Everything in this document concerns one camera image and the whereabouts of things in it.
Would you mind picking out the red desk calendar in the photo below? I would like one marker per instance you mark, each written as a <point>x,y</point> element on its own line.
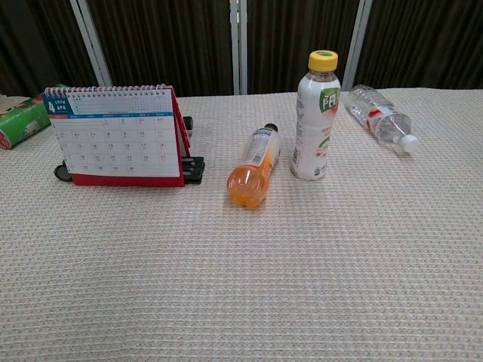
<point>117,139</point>

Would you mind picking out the green cardboard box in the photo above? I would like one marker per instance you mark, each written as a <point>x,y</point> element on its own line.
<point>20,120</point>

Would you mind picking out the white bottle yellow cap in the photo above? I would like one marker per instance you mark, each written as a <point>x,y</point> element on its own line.
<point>314,124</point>

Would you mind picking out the clear water bottle white cap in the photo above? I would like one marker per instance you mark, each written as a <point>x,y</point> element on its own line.
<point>377,115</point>

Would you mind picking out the grey metal partition post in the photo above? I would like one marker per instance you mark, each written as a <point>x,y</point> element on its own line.
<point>238,45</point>
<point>354,41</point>
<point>90,41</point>

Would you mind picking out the beige woven tablecloth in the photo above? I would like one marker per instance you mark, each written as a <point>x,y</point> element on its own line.
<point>241,245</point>

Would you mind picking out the orange drink bottle black cap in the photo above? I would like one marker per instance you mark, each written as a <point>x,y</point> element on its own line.
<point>253,166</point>

